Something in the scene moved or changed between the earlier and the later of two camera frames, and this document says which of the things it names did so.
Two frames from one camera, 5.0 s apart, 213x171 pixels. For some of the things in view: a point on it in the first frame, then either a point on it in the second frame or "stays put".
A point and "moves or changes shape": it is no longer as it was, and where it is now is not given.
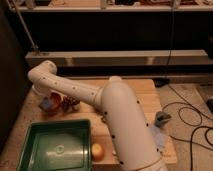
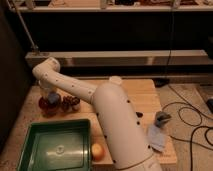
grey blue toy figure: x=160 y=118 stays put
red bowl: x=55 y=100 moves or changes shape
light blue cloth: x=159 y=137 stays put
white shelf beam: x=68 y=57 stays put
